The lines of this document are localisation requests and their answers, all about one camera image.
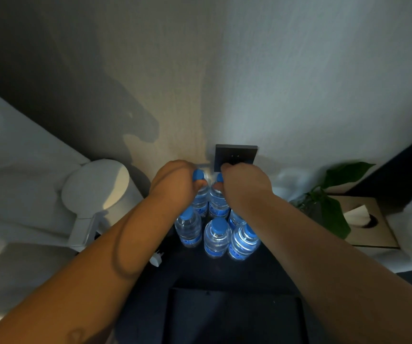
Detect person's left forearm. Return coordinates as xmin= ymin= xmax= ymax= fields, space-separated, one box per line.
xmin=0 ymin=196 xmax=194 ymax=344

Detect dark grey wall socket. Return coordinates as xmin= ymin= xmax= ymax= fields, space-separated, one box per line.
xmin=214 ymin=144 xmax=258 ymax=173

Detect white kettle power plug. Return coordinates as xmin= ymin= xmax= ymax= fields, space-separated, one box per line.
xmin=150 ymin=249 xmax=165 ymax=268

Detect person's right forearm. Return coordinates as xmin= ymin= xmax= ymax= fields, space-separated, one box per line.
xmin=243 ymin=196 xmax=412 ymax=344

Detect black wall frame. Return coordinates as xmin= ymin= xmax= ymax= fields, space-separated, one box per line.
xmin=345 ymin=127 xmax=412 ymax=205

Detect black tray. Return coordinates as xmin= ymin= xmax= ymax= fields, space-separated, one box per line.
xmin=162 ymin=287 xmax=309 ymax=344

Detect white draped cloth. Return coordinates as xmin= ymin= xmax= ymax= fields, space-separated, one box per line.
xmin=0 ymin=80 xmax=92 ymax=344

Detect person's left hand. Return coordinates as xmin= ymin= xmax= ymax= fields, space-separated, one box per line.
xmin=150 ymin=160 xmax=209 ymax=215

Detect person's right hand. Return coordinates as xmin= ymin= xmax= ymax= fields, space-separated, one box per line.
xmin=220 ymin=162 xmax=275 ymax=220

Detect clear water bottle blue cap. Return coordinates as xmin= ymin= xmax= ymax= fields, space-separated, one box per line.
xmin=208 ymin=172 xmax=232 ymax=219
xmin=191 ymin=169 xmax=211 ymax=217

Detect green plant in glass vase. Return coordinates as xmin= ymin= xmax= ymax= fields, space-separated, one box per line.
xmin=290 ymin=161 xmax=376 ymax=240

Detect beige tissue box with tissue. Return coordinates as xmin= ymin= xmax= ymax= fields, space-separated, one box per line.
xmin=329 ymin=195 xmax=400 ymax=249

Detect group of water bottles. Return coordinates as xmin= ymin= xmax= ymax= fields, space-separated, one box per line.
xmin=174 ymin=205 xmax=261 ymax=261

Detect black table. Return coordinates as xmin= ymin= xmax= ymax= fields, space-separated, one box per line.
xmin=112 ymin=207 xmax=412 ymax=344

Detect white electric kettle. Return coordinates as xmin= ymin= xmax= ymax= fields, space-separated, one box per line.
xmin=61 ymin=159 xmax=145 ymax=253

